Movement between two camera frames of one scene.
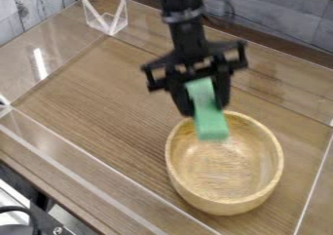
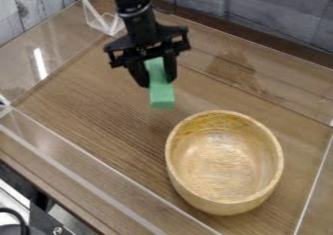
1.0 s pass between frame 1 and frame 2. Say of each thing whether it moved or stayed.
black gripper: moved
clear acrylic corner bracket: stayed
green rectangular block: moved
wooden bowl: stayed
